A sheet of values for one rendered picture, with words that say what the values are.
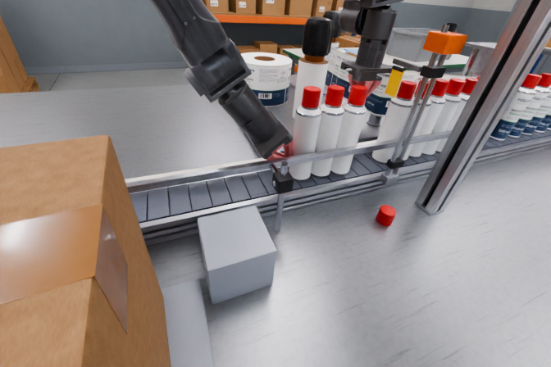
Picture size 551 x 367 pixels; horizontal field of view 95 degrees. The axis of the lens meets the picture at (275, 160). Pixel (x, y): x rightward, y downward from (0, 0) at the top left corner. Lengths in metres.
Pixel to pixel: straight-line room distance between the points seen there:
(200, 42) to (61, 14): 4.46
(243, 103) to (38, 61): 4.65
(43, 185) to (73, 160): 0.03
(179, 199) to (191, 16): 0.33
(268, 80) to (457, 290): 0.73
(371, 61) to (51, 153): 0.55
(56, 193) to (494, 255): 0.69
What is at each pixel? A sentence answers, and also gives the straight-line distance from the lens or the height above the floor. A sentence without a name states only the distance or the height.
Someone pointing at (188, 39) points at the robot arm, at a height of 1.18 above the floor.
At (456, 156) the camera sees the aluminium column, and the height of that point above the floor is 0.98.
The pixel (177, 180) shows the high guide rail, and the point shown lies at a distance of 0.46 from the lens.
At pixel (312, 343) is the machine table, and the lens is 0.44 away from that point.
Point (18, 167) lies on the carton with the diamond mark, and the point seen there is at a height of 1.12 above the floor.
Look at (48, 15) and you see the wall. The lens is 4.83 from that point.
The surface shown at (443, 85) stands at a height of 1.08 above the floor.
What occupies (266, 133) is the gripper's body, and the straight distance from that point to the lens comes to 0.46.
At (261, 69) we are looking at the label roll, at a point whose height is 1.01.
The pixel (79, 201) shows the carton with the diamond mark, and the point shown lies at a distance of 0.19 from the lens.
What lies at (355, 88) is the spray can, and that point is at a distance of 0.54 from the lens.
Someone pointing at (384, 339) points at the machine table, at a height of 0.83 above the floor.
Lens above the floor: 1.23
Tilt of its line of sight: 34 degrees down
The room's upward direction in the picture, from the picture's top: 5 degrees clockwise
